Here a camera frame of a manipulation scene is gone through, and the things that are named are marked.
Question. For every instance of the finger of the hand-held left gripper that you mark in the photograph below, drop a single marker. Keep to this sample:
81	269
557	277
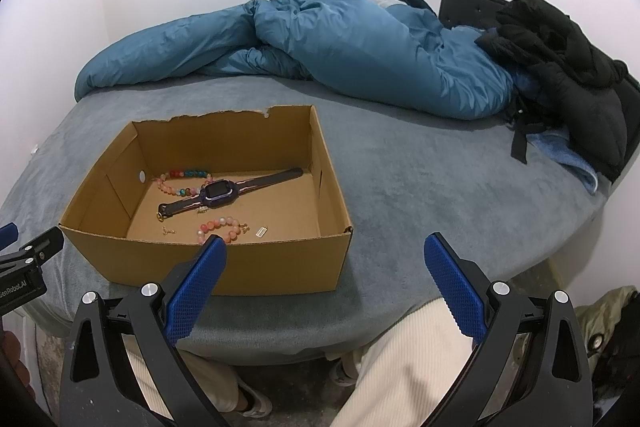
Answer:
35	247
7	236

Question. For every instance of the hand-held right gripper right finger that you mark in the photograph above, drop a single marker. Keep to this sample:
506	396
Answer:
455	287

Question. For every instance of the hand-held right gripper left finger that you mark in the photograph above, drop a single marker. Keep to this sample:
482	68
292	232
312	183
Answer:
200	287

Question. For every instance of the small rhinestone charm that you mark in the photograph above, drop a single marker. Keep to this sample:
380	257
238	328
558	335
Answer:
260	232

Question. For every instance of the brown cardboard box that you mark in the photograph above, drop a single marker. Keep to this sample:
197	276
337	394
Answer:
280	267

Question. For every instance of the black smartwatch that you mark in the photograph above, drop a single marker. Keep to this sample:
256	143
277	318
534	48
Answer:
217	192

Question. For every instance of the person's left hand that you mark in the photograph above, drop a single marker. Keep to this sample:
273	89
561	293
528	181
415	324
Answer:
10	349

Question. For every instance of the person's right leg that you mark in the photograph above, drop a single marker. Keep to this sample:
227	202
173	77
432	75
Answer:
400	367

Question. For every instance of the grey bed blanket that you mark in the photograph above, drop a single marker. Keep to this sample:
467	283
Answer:
425	187

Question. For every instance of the person's left shoe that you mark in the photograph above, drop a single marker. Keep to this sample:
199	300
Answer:
255	402

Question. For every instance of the person's shoe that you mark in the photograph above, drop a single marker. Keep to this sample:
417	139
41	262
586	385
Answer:
255	402
345	374

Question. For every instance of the person's right shoe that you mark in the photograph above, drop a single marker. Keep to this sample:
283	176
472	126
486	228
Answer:
345	374

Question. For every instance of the olive green bag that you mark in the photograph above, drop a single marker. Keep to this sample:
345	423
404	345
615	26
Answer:
607	312

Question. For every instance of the light blue towel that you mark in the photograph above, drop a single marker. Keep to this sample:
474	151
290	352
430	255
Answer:
565	154

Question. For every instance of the dark bag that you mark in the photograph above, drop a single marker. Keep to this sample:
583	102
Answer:
612	372

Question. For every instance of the black jacket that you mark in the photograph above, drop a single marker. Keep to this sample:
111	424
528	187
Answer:
565	72

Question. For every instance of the blue duvet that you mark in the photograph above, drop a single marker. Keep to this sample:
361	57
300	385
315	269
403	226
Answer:
375	57

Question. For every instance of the white pillow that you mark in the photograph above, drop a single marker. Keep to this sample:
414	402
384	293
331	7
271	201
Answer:
382	2

